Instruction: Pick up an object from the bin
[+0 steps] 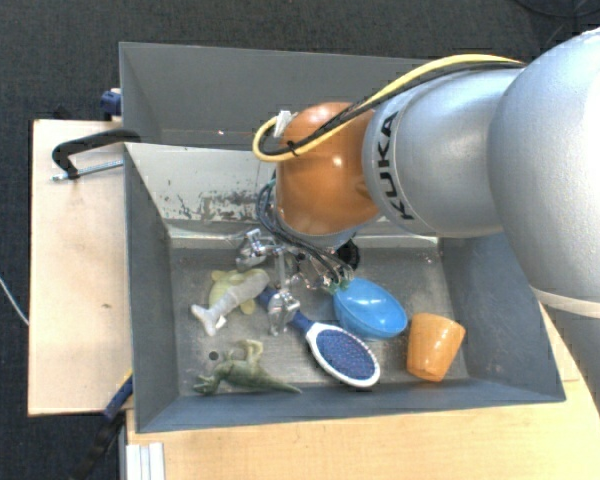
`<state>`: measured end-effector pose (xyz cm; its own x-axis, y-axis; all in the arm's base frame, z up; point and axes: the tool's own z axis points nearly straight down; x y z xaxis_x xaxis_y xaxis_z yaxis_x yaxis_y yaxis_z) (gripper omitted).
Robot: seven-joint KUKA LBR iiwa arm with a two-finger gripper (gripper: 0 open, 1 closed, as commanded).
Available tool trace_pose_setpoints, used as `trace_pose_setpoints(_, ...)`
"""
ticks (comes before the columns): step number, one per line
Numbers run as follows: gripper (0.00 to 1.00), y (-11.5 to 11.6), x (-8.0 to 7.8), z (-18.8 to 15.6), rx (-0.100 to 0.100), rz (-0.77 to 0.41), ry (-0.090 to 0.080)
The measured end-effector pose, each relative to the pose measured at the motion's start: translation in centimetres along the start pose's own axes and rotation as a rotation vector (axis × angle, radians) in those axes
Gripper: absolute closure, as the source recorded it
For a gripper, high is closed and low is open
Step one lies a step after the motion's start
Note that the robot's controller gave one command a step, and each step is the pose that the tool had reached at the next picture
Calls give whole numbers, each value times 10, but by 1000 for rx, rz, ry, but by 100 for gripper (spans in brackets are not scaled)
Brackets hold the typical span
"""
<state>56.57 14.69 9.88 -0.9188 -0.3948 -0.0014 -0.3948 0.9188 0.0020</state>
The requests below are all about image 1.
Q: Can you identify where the pale wood board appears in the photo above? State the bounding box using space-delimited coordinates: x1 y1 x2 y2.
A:
27 119 136 417

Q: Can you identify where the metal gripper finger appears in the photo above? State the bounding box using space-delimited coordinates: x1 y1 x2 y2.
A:
266 290 302 338
235 227 276 273

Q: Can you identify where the pale yellow toy fish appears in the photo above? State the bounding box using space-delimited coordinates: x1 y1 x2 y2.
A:
208 268 258 316

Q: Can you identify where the green toy dinosaur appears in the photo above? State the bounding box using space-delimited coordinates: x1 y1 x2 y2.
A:
192 338 303 397

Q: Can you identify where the blue and white brush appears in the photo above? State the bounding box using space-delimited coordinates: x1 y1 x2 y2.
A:
256 286 382 388

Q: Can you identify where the blue plastic bowl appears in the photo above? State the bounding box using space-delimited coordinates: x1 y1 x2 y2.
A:
332 276 409 341

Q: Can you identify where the orange plastic cup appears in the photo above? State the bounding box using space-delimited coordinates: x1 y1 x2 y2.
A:
405 312 467 383

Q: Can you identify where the black cylinder on white bracket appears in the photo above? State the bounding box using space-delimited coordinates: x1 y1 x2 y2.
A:
336 240 362 272

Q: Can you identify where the grey metal bin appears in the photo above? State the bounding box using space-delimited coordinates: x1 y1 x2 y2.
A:
118 41 567 434

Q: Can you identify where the white toy shark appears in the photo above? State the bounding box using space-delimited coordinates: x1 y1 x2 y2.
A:
190 269 271 338

